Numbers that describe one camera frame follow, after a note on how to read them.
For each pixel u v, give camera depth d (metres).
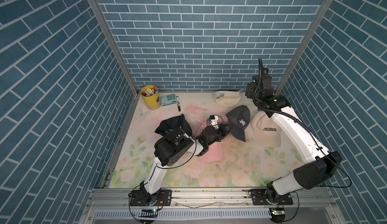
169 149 0.53
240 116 0.90
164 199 0.73
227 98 1.09
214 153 0.88
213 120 0.86
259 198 0.74
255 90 0.56
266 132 0.93
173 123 0.99
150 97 1.01
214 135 0.72
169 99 1.14
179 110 1.10
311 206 0.74
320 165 0.40
